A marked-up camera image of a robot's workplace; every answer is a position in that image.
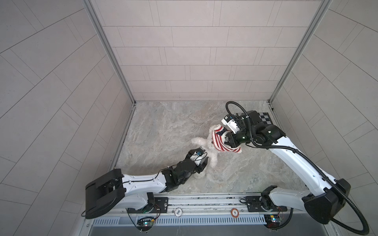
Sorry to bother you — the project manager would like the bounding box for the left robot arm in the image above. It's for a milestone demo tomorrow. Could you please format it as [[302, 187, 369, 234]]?
[[85, 147, 208, 219]]

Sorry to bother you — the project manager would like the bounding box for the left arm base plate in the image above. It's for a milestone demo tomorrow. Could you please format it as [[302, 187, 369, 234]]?
[[127, 197, 169, 214]]

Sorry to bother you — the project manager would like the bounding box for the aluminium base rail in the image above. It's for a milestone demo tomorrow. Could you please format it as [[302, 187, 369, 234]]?
[[84, 193, 330, 217]]

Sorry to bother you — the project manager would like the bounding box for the right black corrugated cable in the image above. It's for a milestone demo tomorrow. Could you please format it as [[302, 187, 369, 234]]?
[[225, 101, 370, 236]]

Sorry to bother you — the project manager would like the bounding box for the circuit board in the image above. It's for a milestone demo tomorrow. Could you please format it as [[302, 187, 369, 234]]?
[[136, 216, 156, 232], [264, 214, 281, 229]]

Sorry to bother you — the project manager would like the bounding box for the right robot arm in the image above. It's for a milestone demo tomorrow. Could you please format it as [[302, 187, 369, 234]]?
[[216, 111, 350, 224]]

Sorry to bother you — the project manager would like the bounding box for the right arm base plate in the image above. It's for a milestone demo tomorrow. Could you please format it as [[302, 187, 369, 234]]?
[[239, 196, 287, 212]]

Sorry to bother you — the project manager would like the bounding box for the red poker chip on rail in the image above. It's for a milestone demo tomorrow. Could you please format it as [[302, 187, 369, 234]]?
[[231, 208, 239, 218]]

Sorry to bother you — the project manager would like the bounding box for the white teddy bear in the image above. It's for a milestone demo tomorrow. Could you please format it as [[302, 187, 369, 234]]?
[[191, 131, 224, 183]]

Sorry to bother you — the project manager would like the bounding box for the white poker chip on rail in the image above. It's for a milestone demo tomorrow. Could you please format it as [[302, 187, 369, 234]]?
[[174, 207, 183, 217]]

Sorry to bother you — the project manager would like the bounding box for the red white striped sweater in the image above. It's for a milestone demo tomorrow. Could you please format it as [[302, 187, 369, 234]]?
[[210, 124, 242, 153]]

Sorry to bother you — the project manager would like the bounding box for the black white chessboard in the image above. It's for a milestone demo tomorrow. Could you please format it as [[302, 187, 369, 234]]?
[[235, 112, 274, 126]]

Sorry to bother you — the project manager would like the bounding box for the left circuit board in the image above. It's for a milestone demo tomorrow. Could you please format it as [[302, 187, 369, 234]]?
[[136, 216, 156, 232]]

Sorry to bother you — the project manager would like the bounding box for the right circuit board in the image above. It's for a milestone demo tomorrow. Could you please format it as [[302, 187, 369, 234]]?
[[264, 214, 281, 229]]

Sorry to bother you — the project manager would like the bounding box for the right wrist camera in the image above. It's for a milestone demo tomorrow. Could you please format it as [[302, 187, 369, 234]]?
[[221, 115, 240, 134]]

